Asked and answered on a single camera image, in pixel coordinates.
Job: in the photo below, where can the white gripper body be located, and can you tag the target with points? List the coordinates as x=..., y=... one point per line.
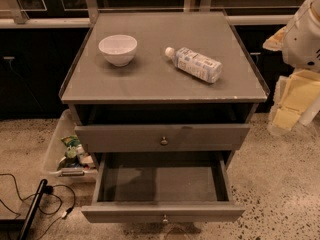
x=302, y=41

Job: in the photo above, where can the clear plastic water bottle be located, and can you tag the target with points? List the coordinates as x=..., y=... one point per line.
x=195, y=64

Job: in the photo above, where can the white ceramic bowl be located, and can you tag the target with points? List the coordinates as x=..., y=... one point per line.
x=118, y=50

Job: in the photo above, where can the clear plastic storage bin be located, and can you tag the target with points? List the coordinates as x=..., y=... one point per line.
x=55, y=153

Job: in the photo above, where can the black bar on floor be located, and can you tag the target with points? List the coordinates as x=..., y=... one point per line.
x=32, y=210

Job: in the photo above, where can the metal railing frame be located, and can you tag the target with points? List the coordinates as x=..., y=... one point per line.
x=239, y=12

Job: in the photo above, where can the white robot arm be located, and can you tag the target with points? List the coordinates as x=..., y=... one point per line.
x=297, y=97

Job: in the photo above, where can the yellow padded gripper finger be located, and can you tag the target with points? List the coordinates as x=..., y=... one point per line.
x=274, y=43
x=296, y=100

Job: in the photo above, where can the grey drawer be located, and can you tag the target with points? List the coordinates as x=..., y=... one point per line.
x=161, y=138
x=162, y=188

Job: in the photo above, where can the green snack packet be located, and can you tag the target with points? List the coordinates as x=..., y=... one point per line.
x=75, y=156

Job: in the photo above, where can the grey drawer cabinet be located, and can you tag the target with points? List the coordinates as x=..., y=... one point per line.
x=150, y=90

